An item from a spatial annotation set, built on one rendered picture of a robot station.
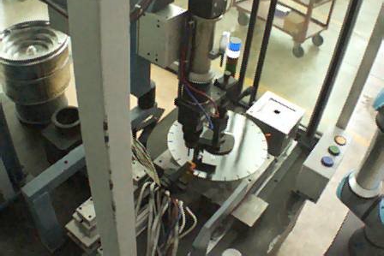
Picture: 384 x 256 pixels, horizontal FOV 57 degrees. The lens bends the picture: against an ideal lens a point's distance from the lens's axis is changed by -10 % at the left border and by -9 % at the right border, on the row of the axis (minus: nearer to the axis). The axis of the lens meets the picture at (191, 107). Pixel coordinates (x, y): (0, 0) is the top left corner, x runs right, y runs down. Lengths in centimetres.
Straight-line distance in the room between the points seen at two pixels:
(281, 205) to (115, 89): 115
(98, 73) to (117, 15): 5
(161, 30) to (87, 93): 51
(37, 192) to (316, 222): 174
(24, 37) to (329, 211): 194
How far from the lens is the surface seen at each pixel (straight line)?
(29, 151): 157
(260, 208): 130
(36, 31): 165
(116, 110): 35
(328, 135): 152
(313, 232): 234
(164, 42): 85
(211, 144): 118
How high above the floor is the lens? 185
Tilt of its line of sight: 40 degrees down
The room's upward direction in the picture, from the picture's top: 7 degrees clockwise
